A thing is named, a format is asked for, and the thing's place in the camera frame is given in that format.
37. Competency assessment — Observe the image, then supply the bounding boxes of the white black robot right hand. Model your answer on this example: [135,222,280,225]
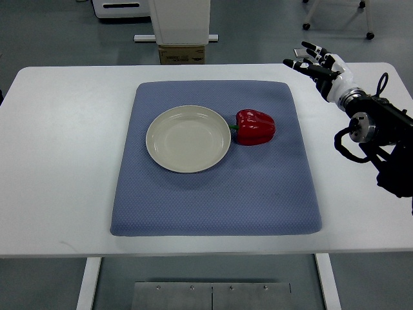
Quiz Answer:
[283,41,359,103]

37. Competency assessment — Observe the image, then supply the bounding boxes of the white appliance at top left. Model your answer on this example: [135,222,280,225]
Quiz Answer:
[92,0,150,19]

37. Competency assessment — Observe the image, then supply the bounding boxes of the cream round plate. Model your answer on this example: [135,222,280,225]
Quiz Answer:
[146,105,232,173]

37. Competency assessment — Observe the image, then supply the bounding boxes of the white wheeled cart frame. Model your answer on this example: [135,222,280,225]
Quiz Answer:
[301,1,375,41]

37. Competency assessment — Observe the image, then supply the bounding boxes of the small silver floor plate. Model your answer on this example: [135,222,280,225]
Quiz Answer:
[293,48,311,59]

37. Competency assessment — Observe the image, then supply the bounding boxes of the blue-grey cushion mat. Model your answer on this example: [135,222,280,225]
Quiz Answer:
[110,80,322,236]

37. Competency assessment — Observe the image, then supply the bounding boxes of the left white table leg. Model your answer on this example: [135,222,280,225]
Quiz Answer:
[76,257,102,310]

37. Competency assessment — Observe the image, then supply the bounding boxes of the red bell pepper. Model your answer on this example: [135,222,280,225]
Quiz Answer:
[228,109,276,146]

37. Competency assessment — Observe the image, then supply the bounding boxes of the white pedestal column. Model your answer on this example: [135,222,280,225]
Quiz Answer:
[134,0,219,46]

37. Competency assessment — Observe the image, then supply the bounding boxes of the white table leg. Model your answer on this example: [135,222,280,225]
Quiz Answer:
[76,257,102,310]
[314,253,342,310]

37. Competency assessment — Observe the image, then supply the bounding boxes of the right white table leg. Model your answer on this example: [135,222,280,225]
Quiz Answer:
[314,253,342,310]

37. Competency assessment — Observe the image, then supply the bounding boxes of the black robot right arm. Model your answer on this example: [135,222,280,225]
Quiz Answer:
[334,72,412,198]

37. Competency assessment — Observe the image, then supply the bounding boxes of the grey metal floor plate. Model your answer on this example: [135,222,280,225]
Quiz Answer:
[132,282,294,309]

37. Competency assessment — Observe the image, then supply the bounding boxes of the cardboard box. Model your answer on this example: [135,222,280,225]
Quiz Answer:
[158,45,205,65]

